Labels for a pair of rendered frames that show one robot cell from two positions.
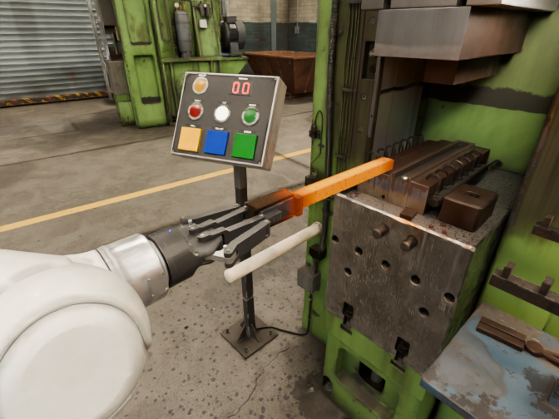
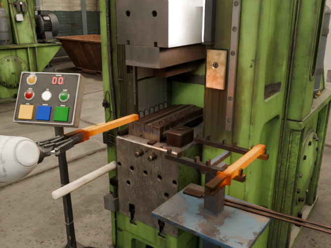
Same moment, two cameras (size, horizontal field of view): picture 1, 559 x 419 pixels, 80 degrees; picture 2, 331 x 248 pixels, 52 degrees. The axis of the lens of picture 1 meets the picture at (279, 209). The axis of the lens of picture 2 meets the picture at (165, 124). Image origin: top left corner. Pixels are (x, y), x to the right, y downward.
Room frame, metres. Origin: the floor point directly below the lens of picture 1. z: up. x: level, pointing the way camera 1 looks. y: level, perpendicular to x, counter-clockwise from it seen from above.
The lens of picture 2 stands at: (-0.76, -0.08, 1.52)
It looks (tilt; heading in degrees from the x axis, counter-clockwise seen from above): 19 degrees down; 348
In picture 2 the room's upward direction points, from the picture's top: straight up
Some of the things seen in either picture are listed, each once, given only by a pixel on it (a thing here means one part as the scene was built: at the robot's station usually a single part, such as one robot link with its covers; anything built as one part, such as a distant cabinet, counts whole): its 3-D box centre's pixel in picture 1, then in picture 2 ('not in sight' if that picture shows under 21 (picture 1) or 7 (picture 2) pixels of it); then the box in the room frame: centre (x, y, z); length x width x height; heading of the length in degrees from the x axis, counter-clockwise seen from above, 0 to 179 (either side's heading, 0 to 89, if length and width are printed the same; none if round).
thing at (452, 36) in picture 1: (457, 32); (167, 51); (0.95, -0.45, 1.32); 0.42 x 0.20 x 0.10; 133
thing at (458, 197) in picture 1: (468, 206); (180, 136); (0.72, -0.46, 0.95); 0.12 x 0.08 x 0.06; 133
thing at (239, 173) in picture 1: (244, 244); (64, 181); (1.16, 0.15, 0.54); 0.04 x 0.04 x 1.08; 43
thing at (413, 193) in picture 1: (427, 167); (167, 119); (0.95, -0.45, 0.96); 0.42 x 0.20 x 0.09; 133
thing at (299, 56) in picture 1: (286, 74); (98, 54); (8.05, -0.17, 0.42); 1.89 x 1.20 x 0.85; 37
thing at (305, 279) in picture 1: (309, 278); (112, 202); (1.15, -0.13, 0.36); 0.09 x 0.07 x 0.12; 43
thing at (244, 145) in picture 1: (244, 146); (61, 114); (1.00, 0.11, 1.01); 0.07 x 0.05 x 0.07; 68
